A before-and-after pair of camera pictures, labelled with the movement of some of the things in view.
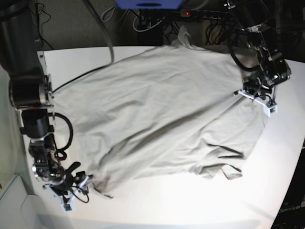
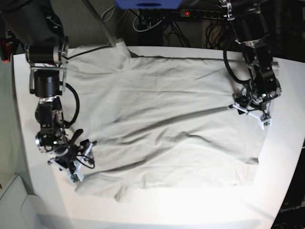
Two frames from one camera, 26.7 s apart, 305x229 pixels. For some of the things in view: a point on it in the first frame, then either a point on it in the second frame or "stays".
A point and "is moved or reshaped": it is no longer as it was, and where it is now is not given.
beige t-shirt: [167, 112] is moved or reshaped
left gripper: [64, 186] -> [70, 163]
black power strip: [185, 12] stays
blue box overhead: [148, 4] stays
